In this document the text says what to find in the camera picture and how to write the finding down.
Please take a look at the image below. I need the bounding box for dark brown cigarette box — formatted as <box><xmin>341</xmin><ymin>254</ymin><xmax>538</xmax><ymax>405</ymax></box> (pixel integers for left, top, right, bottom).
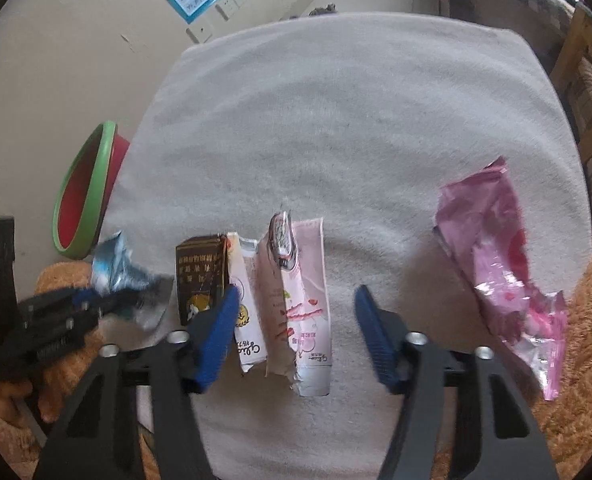
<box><xmin>176</xmin><ymin>233</ymin><xmax>228</xmax><ymax>326</ymax></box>

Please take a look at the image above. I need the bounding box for green red trash bin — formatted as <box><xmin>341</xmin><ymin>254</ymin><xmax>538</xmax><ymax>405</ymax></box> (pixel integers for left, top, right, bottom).
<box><xmin>52</xmin><ymin>120</ymin><xmax>130</xmax><ymax>260</ymax></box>

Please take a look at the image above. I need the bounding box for silver blue wrapper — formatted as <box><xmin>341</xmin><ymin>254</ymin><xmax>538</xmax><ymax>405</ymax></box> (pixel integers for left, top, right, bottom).
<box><xmin>90</xmin><ymin>232</ymin><xmax>174</xmax><ymax>332</ymax></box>

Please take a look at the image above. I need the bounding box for orange plush blanket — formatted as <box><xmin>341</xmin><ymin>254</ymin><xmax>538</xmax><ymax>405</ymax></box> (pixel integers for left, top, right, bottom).
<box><xmin>0</xmin><ymin>257</ymin><xmax>592</xmax><ymax>479</ymax></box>

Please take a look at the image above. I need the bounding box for pink foil wrapper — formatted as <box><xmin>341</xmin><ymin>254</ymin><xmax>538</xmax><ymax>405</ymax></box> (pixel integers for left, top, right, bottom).
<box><xmin>434</xmin><ymin>157</ymin><xmax>567</xmax><ymax>401</ymax></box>

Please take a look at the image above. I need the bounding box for pink white milk carton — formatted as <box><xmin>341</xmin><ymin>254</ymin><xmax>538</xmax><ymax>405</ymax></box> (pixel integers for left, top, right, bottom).
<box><xmin>226</xmin><ymin>211</ymin><xmax>333</xmax><ymax>398</ymax></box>

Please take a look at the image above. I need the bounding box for wooden chair frame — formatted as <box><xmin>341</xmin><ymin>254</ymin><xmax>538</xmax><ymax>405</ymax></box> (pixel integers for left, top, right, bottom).
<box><xmin>548</xmin><ymin>3</ymin><xmax>592</xmax><ymax>261</ymax></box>

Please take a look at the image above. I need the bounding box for white towel cloth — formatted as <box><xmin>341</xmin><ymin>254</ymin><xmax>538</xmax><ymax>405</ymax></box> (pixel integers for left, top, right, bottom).
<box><xmin>103</xmin><ymin>13</ymin><xmax>592</xmax><ymax>479</ymax></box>

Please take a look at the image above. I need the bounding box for white wall socket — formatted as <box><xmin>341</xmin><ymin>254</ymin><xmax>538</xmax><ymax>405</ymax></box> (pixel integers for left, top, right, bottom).
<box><xmin>186</xmin><ymin>16</ymin><xmax>214</xmax><ymax>44</ymax></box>

